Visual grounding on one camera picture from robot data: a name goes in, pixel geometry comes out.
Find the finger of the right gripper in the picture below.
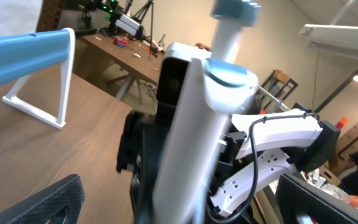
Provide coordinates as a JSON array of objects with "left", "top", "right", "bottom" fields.
[{"left": 116, "top": 110, "right": 143, "bottom": 174}]

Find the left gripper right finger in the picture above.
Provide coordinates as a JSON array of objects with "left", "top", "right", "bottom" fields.
[{"left": 274, "top": 172, "right": 358, "bottom": 224}]

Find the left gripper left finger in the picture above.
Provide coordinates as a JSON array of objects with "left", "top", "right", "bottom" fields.
[{"left": 0, "top": 174, "right": 86, "bottom": 224}]

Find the white pipette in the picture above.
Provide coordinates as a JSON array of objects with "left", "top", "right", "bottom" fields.
[{"left": 152, "top": 0, "right": 261, "bottom": 224}]

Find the white and blue stand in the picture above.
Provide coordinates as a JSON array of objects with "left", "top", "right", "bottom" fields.
[{"left": 0, "top": 27, "right": 76, "bottom": 206}]

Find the brown wooden table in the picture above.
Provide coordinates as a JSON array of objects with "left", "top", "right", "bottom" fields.
[{"left": 80, "top": 32, "right": 165, "bottom": 104}]

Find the black tripod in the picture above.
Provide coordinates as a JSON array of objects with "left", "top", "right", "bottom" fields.
[{"left": 131, "top": 0, "right": 155, "bottom": 43}]

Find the black cable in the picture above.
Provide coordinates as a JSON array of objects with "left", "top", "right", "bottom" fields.
[{"left": 206, "top": 112, "right": 320, "bottom": 224}]

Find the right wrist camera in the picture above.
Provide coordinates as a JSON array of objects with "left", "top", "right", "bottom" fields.
[{"left": 155, "top": 42, "right": 213, "bottom": 126}]

